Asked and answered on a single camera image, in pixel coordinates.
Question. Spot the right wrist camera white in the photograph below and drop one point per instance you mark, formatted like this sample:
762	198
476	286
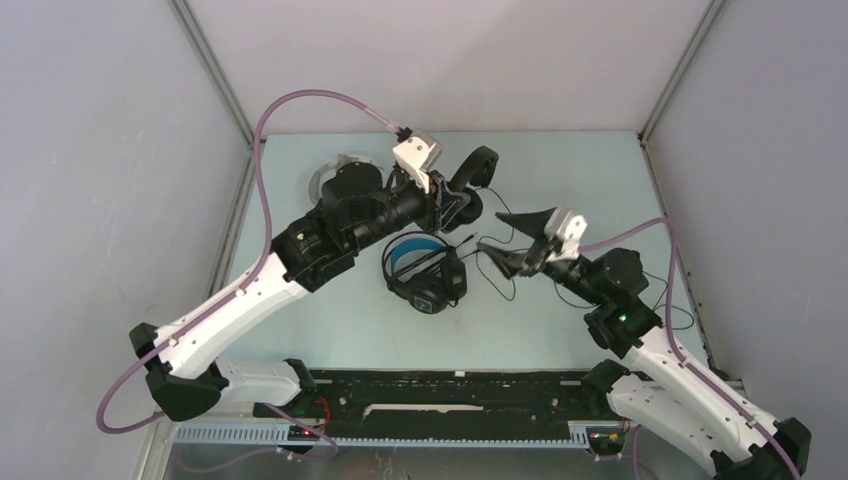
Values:
564	230

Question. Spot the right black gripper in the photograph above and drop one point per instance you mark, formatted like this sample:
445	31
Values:
531	225

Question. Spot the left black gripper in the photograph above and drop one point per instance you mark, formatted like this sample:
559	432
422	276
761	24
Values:
447	202

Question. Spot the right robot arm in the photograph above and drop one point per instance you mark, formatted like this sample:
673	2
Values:
651	378

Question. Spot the black headphones with blue cable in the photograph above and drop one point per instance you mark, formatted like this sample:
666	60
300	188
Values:
425	271

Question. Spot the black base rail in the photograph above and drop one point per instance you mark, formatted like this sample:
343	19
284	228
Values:
454	406

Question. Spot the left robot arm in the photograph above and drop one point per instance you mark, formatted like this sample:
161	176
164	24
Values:
357	208

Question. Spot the black on-ear headphones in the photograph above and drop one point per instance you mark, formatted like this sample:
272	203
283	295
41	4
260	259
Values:
483	162

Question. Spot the white over-ear headphones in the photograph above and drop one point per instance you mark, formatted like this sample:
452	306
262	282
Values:
330	169

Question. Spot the right aluminium frame post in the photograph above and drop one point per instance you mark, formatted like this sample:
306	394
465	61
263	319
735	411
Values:
708	21

